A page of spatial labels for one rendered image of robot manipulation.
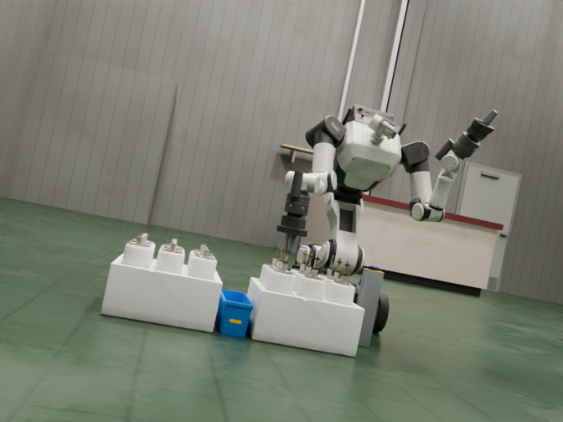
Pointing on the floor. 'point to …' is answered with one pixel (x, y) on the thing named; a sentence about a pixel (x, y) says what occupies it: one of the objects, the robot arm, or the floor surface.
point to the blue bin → (233, 313)
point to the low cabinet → (416, 244)
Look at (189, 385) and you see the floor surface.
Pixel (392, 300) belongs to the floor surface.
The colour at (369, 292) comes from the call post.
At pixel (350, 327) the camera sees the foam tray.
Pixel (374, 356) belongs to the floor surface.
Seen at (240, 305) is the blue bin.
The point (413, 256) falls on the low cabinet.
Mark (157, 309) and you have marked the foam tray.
